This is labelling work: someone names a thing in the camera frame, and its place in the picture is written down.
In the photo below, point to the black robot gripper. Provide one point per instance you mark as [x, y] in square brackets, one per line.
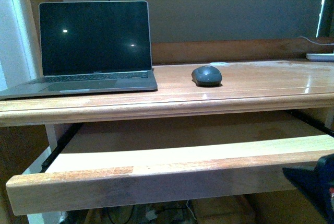
[316, 184]

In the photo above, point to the dark grey computer mouse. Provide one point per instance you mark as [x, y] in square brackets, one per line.
[206, 76]

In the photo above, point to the cardboard box under desk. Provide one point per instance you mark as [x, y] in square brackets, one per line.
[227, 209]

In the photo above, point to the white desk lamp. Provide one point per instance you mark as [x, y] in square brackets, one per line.
[323, 30]

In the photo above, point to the white round desk disc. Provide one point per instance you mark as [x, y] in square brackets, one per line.
[218, 63]

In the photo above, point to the wooden pull-out keyboard tray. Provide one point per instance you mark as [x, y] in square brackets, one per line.
[135, 162]

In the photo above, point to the grey open laptop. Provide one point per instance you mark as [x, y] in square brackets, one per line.
[91, 47]

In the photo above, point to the black right drawer rail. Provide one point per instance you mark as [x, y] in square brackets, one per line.
[311, 121]

